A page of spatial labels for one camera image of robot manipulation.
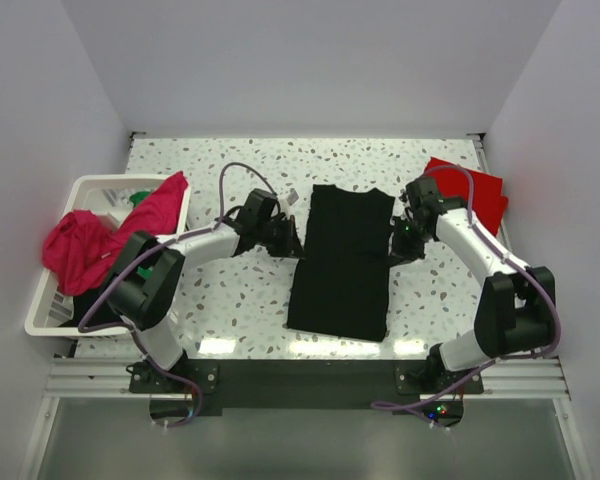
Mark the green t-shirt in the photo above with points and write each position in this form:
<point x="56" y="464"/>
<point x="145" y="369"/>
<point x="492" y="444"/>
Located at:
<point x="136" y="200"/>

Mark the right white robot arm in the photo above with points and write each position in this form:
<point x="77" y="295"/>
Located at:
<point x="516" y="312"/>

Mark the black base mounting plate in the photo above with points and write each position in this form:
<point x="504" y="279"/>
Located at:
<point x="279" y="384"/>

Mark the black t-shirt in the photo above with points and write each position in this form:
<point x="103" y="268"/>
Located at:
<point x="341" y="285"/>

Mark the black garment in basket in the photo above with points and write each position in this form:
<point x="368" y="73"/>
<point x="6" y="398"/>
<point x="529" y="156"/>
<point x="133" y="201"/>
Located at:
<point x="81" y="305"/>

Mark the magenta t-shirt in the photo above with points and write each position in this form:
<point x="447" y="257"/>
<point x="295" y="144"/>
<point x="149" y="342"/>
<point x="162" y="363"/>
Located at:
<point x="80" y="250"/>

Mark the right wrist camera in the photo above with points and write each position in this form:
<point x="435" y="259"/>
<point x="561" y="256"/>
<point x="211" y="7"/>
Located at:
<point x="424" y="197"/>

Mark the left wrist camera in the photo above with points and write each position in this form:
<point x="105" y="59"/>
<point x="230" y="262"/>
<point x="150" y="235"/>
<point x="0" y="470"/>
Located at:
<point x="263" y="206"/>

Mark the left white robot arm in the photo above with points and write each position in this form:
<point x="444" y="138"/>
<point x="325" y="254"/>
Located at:
<point x="141" y="285"/>

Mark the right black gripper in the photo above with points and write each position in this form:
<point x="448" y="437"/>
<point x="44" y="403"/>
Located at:
<point x="402" y="245"/>

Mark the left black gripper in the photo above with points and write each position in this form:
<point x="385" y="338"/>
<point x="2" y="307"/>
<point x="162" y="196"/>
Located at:
<point x="287" y="238"/>

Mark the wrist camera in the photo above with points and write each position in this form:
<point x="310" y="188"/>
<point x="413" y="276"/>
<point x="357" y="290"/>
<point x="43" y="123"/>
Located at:
<point x="424" y="197"/>
<point x="263" y="206"/>

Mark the aluminium frame rail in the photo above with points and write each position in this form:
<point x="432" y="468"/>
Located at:
<point x="72" y="378"/>

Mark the white plastic laundry basket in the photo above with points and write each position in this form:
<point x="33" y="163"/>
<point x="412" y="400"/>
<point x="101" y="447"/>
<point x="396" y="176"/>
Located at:
<point x="107" y="196"/>

